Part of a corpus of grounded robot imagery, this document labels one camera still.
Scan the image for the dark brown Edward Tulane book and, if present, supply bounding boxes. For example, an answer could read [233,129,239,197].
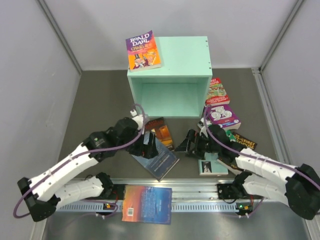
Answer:
[145,117,175,151]

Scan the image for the Jane Eyre sunset cover book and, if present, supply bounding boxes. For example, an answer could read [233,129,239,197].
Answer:
[122,185,173,225]

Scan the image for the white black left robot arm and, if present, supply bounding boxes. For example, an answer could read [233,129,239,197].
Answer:
[17,114,158,222]

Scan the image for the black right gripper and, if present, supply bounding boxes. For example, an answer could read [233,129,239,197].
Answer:
[175,129,221,160]

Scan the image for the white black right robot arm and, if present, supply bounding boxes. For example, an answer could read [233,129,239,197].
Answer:
[175,124,320,220]

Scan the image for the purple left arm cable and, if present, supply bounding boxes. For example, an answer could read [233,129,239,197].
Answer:
[12,103,146,219]

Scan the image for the aluminium frame post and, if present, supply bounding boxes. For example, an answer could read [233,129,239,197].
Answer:
[36,0,83,75]
[258,0,305,73]

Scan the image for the aluminium right frame post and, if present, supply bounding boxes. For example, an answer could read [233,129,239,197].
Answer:
[258,0,305,73]

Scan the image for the Roald Dahl Charlie book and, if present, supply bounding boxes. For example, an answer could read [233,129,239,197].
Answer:
[125,30,162,72]

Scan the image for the green paperback book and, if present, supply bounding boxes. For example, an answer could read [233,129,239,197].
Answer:
[198,119,238,143]

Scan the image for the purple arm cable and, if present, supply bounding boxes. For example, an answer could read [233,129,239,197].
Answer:
[202,104,320,218]
[12,103,146,219]

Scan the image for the aluminium left frame post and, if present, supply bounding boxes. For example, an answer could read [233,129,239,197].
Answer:
[36,0,83,75]

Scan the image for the light teal thin book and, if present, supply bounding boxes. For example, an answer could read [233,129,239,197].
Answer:
[198,152,229,176]

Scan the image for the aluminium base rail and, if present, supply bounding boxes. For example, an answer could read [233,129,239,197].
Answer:
[39,67,313,213]

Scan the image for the black yellow Storey Treehouse book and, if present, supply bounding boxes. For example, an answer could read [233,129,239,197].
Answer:
[217,130,257,175]

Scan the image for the purple paperback book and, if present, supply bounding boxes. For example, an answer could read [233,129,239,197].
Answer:
[205,104,241,131]

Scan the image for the red Treehouse paperback book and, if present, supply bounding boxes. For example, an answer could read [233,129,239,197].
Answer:
[204,78,230,107]

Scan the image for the mint green wooden cube shelf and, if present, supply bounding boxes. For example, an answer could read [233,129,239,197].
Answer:
[127,36,213,118]

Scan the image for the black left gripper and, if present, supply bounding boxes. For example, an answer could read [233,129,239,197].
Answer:
[117,128,158,159]

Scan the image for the dark blue paperback book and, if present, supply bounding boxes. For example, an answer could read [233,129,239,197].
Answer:
[131,138,180,182]

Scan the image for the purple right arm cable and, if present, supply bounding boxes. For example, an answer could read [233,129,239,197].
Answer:
[202,104,320,218]

